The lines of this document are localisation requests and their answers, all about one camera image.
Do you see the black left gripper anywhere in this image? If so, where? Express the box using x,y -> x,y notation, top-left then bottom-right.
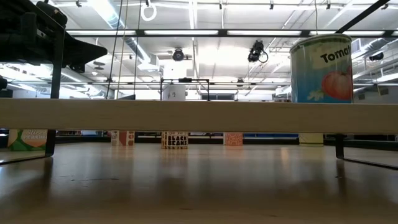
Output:
21,0 -> 108,74

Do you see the green sliced peaches can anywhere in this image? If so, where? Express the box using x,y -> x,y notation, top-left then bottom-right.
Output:
7,129 -> 49,152

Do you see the black beans can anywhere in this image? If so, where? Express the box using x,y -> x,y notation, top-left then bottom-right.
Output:
160,131 -> 189,150

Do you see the teal tomato soup can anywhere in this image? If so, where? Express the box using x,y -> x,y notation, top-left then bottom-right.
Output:
289,33 -> 354,104

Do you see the wooden shelf board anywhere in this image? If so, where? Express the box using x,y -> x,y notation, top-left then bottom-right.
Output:
0,98 -> 398,135

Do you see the black overhead rig beam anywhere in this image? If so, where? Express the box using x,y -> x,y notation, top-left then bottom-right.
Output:
65,29 -> 398,38

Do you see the round black ceiling device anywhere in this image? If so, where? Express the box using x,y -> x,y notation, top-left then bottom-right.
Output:
172,47 -> 185,62

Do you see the distant white cylinder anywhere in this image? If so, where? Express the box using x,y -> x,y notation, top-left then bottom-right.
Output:
162,84 -> 187,101

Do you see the distant blue band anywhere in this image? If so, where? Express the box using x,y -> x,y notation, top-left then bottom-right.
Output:
243,133 -> 299,139

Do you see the black metal shelf side frame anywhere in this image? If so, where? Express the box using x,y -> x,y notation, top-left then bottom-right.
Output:
0,18 -> 66,166
334,0 -> 398,171

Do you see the white cable loop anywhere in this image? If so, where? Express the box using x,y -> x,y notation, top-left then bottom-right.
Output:
140,0 -> 157,22

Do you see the black aluminium table frame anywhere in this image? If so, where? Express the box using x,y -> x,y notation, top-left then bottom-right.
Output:
0,133 -> 398,152

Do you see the black ceiling camera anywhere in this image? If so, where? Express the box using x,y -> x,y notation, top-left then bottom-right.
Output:
247,39 -> 269,64

